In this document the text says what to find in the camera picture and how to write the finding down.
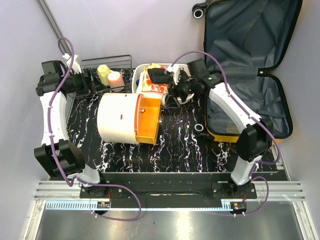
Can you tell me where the pink yellow drawer box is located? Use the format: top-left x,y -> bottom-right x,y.
96,92 -> 161,145

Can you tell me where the white cloth garment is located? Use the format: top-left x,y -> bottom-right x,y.
136,72 -> 144,93

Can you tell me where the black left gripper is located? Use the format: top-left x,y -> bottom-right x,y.
62,67 -> 107,96

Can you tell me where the pink cup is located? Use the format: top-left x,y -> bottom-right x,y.
108,71 -> 125,92

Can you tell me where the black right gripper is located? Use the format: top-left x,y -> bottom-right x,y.
164,74 -> 198,109

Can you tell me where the black cloth pouch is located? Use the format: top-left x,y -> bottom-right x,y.
147,68 -> 174,84

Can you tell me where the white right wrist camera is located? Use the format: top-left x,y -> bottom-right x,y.
164,63 -> 181,86

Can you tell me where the white plastic tray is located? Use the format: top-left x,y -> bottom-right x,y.
131,63 -> 195,106

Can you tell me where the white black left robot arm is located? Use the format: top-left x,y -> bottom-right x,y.
34,60 -> 108,198

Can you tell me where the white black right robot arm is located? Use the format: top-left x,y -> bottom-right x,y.
164,59 -> 273,199

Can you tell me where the black wire basket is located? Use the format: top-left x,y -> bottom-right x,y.
70,54 -> 133,99

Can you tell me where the yellow Pikachu suitcase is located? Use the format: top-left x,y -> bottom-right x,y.
191,0 -> 302,140

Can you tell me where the orange floral cloth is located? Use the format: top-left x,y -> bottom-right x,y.
142,63 -> 168,93

